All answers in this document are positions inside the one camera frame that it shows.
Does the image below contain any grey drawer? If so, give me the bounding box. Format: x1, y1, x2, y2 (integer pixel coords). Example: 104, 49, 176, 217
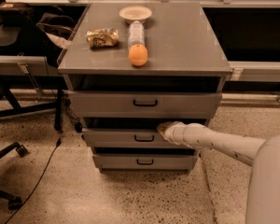
92, 154, 197, 171
83, 129, 188, 149
69, 91, 222, 119

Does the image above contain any grey drawer cabinet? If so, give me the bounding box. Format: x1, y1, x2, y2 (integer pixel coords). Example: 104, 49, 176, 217
57, 2, 233, 174

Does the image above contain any white bowl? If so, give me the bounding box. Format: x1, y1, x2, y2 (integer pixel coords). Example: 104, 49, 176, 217
119, 6, 152, 24

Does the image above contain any grey top drawer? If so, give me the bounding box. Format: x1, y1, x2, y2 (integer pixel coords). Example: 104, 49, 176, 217
69, 91, 222, 119

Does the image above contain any black box on desk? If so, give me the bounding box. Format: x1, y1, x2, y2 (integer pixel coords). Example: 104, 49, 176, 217
0, 3, 35, 26

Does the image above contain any clear plastic bottle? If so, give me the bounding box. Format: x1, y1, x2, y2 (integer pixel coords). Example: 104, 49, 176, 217
128, 21, 145, 48

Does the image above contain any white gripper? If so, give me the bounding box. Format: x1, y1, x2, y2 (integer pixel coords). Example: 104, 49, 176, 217
157, 121, 188, 144

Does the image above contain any orange fruit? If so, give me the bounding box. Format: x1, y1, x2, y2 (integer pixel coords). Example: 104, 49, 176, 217
129, 44, 147, 66

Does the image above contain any black floor cable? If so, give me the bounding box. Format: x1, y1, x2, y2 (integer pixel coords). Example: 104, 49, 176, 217
3, 133, 63, 224

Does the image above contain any grey bottom drawer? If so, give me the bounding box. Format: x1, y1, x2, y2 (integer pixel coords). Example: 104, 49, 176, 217
92, 154, 197, 171

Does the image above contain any dark bag on desk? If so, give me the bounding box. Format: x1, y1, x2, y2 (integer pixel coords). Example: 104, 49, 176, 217
36, 13, 76, 49

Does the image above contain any black desk with legs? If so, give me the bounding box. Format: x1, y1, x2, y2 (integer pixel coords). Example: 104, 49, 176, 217
0, 25, 65, 130

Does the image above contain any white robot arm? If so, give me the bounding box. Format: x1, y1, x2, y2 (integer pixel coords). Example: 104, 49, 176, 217
158, 121, 280, 224

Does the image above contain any gold foil snack bag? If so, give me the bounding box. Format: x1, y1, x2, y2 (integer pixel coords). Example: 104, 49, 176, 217
86, 28, 119, 49

